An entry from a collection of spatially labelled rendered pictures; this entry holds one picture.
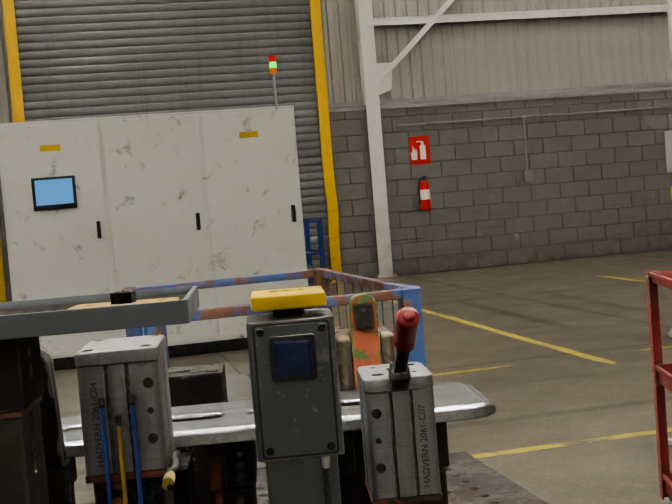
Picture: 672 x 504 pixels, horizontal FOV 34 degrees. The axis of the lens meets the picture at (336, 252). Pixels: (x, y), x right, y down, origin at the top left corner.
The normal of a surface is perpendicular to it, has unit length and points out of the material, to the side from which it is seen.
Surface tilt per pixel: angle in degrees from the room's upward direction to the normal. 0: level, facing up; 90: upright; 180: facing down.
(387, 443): 90
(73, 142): 90
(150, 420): 90
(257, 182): 90
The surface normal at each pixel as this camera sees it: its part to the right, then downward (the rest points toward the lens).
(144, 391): 0.07, 0.04
